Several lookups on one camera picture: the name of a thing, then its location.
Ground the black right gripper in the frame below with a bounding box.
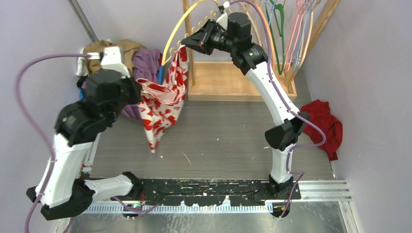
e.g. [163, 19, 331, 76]
[181, 19, 236, 56]

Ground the yellow hanger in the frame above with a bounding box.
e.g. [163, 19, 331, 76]
[161, 0, 220, 67]

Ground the red poppy print skirt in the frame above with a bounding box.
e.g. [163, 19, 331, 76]
[137, 46, 189, 153]

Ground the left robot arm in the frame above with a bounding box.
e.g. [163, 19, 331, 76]
[26, 69, 143, 220]

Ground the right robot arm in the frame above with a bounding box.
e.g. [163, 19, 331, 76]
[182, 12, 309, 200]

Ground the wavy wooden hanger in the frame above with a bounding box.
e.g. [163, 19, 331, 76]
[163, 6, 217, 57]

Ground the wooden hanger rack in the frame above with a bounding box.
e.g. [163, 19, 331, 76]
[188, 0, 340, 101]

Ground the light wooden hanger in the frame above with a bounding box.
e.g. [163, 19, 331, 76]
[240, 3, 262, 46]

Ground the orange hanger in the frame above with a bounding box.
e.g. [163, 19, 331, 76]
[254, 0, 276, 67]

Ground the green hanger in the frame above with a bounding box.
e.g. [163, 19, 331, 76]
[265, 0, 286, 75]

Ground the pink hanger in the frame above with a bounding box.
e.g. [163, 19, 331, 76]
[283, 0, 308, 74]

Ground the beige wooden hanger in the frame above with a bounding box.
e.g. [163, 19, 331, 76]
[293, 0, 321, 71]

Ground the purple garment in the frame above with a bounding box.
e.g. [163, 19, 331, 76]
[82, 48, 161, 121]

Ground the tan garment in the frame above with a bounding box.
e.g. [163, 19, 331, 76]
[83, 39, 145, 74]

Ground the blue plastic basket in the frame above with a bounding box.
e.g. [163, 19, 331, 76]
[77, 65, 163, 100]

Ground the white garment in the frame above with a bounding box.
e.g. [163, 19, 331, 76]
[76, 57, 88, 77]

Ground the red garment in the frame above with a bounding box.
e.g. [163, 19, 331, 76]
[301, 100, 343, 161]

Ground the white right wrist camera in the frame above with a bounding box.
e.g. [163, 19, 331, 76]
[216, 1, 230, 30]

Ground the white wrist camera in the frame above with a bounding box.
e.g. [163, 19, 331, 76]
[87, 46, 131, 78]
[216, 1, 230, 30]

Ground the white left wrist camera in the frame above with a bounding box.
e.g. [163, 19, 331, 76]
[87, 46, 131, 78]

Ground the light blue wire hanger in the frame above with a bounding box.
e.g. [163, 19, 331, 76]
[264, 0, 313, 74]

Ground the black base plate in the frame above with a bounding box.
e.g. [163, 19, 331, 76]
[119, 178, 301, 207]

